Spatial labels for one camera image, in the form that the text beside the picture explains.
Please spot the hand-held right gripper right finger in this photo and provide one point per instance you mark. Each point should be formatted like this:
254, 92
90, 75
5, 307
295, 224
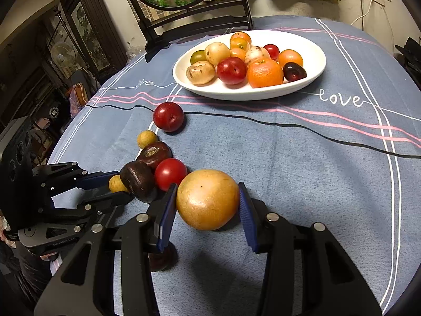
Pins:
246, 217

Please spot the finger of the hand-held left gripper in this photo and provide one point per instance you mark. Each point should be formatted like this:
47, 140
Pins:
98, 179
108, 202

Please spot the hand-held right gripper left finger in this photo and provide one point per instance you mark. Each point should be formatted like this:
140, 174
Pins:
167, 217

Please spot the small yellow longan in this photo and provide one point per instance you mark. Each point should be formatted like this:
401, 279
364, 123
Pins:
147, 139
115, 184

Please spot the dark brown wrinkled fruit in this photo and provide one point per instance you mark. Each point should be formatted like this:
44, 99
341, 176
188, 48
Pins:
138, 179
154, 153

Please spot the large yellow round fruit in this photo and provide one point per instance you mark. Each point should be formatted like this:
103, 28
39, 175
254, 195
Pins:
208, 200

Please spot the large red cherry tomato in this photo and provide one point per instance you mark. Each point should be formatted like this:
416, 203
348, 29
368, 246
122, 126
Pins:
170, 172

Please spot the red plum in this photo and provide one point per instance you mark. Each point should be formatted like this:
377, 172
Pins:
168, 117
232, 70

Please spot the large orange tangerine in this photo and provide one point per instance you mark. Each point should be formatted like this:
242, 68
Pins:
265, 73

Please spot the tan fruit with dark spots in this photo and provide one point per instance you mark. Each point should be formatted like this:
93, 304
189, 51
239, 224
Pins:
199, 73

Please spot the dark purple plum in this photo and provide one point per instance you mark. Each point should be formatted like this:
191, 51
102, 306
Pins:
295, 71

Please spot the small green tomato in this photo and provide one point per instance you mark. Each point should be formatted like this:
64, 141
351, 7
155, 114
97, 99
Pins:
198, 56

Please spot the pale fruit with brown specks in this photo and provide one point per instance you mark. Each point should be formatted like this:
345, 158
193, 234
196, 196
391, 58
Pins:
256, 55

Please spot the small orange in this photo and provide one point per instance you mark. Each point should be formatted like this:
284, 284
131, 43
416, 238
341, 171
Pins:
241, 35
291, 57
238, 53

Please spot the tan round fruit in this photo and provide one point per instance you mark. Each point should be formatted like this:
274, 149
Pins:
217, 53

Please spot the small red cherry tomato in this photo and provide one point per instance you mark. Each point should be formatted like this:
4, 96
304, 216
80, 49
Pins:
271, 51

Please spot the white oval plate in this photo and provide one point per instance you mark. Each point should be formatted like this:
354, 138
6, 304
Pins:
312, 59

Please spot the yellow orange tomato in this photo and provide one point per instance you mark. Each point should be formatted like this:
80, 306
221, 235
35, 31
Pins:
239, 43

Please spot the dark red fruit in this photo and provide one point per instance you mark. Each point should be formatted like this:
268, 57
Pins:
162, 260

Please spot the blue striped tablecloth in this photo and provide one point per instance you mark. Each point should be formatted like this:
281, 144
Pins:
296, 187

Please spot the pink bag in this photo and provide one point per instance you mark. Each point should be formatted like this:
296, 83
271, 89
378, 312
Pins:
79, 98

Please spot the white electric fan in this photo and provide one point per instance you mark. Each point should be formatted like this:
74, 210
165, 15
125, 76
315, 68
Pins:
65, 55

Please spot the clear plastic bag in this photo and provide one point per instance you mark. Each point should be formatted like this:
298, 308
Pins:
136, 52

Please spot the dark wooden cabinet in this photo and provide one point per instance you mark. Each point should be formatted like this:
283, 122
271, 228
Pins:
92, 29

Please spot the dark bag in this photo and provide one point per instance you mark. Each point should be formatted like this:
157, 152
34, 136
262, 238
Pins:
409, 59

